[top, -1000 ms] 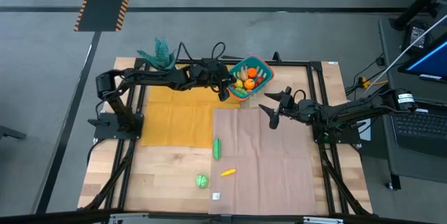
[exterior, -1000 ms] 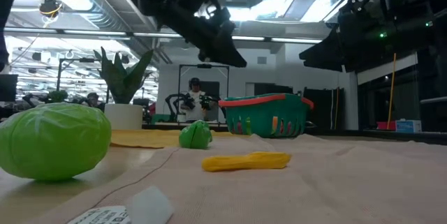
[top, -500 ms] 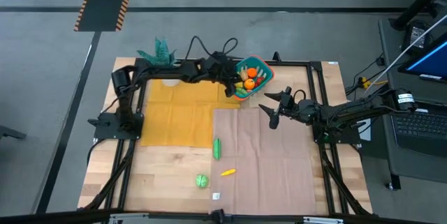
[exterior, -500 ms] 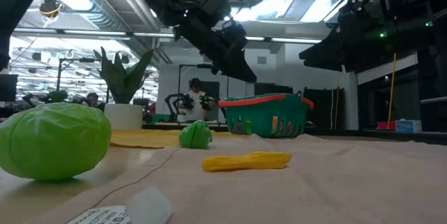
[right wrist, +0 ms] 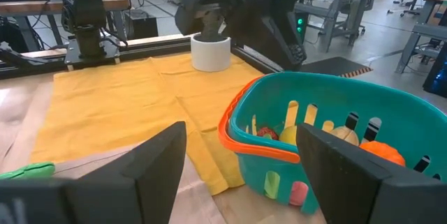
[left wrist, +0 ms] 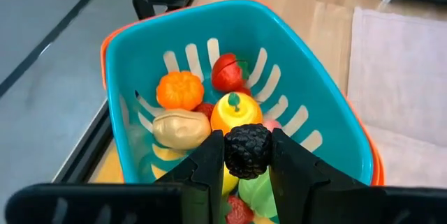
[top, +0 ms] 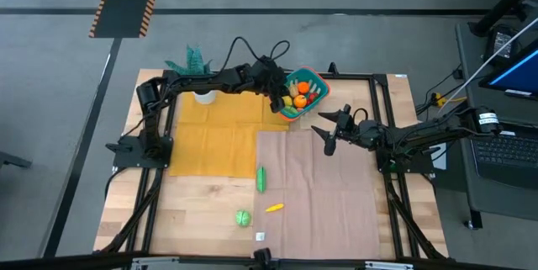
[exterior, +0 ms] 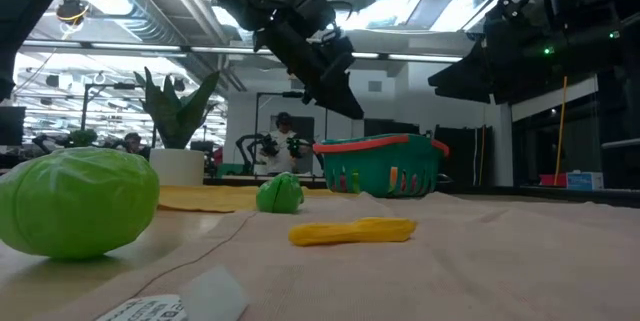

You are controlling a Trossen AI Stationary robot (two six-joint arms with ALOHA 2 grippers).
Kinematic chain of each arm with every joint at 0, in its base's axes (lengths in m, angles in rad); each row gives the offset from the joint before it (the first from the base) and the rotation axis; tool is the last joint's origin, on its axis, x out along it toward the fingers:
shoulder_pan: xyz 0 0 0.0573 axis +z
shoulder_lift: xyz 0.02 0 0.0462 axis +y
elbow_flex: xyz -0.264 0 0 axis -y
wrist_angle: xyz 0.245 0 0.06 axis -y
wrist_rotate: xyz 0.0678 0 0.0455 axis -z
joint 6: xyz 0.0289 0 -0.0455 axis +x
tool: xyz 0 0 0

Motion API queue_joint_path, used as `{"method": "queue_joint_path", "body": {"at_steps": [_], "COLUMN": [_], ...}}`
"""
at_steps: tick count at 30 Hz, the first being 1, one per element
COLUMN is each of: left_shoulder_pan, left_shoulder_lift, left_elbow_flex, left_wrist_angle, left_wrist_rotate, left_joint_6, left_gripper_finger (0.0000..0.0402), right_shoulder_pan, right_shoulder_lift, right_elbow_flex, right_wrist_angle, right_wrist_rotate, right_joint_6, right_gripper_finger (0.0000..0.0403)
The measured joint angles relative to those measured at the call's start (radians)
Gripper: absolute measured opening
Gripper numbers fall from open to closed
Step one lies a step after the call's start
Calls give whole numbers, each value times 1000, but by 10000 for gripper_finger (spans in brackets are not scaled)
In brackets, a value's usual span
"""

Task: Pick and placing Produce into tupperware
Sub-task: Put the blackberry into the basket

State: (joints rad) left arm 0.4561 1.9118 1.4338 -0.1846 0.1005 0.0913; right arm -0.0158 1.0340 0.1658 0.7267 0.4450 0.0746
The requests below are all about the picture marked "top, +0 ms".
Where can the pale pink cloth mat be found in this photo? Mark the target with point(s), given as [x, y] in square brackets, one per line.
[336, 219]

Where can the black power adapter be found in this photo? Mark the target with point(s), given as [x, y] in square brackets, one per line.
[500, 45]

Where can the green toy cabbage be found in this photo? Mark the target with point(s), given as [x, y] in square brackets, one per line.
[243, 218]

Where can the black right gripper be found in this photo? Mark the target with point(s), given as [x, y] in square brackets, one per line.
[361, 131]

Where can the white foam cube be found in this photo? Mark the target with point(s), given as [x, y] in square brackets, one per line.
[260, 236]

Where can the black stand pole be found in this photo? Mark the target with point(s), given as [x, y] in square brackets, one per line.
[504, 5]

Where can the small red toy fruit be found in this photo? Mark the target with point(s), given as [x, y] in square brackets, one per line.
[313, 96]

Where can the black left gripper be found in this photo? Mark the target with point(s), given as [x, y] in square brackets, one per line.
[269, 78]

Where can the black equipment cart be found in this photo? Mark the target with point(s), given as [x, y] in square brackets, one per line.
[471, 51]

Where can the black metal table frame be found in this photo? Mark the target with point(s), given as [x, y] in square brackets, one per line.
[357, 75]

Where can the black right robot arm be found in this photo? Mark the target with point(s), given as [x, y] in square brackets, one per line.
[428, 131]

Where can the teal basket with orange rim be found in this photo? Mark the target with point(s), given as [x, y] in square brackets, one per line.
[321, 87]

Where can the orange toy pumpkin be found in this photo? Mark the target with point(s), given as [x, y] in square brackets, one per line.
[303, 87]

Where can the green toy leaf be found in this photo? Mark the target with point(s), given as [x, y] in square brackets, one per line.
[290, 110]

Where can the green plant in white pot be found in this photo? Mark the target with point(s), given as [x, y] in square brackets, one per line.
[193, 61]

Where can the orange toy persimmon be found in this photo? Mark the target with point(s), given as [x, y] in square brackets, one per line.
[300, 101]

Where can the black laptop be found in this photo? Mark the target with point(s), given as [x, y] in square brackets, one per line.
[504, 156]

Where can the white box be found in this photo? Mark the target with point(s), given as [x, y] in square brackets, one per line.
[441, 160]

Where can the black chair leg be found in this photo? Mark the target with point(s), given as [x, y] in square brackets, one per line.
[14, 160]

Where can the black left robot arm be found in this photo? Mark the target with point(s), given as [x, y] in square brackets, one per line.
[189, 81]

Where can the green toy pea pod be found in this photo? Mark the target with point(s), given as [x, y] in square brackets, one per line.
[261, 179]

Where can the black hazard-striped floor mat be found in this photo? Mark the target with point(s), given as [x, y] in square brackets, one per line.
[126, 1]

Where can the yellow cloth mat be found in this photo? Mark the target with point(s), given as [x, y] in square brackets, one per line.
[218, 135]

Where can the yellow toy corn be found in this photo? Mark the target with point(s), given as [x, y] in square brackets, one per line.
[275, 208]

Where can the black tablet blue screen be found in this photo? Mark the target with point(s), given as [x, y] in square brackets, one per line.
[517, 72]

